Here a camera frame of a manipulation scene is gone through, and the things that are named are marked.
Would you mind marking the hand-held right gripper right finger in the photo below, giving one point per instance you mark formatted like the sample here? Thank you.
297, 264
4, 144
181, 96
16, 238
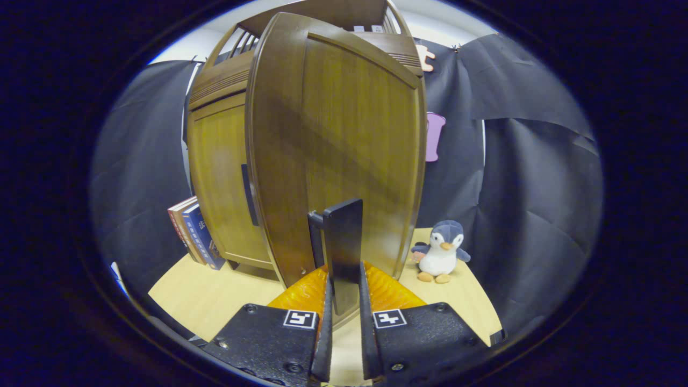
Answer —
366, 344

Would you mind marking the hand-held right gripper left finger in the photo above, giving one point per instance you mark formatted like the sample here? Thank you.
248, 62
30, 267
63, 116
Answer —
324, 344

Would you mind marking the wooden shoe cabinet door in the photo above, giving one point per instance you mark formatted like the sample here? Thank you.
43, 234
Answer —
349, 134
220, 177

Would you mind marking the wooden double-door shoe cabinet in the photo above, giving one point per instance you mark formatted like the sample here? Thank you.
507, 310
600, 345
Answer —
322, 6

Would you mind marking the penguin plush toy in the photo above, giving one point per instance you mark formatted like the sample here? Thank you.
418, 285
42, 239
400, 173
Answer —
441, 258

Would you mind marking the blue book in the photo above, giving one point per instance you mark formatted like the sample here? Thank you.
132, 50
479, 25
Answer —
207, 242

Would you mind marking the red-brown book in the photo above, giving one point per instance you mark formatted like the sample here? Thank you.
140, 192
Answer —
174, 220

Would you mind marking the black backdrop cloth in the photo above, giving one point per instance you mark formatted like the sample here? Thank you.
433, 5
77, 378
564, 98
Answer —
537, 188

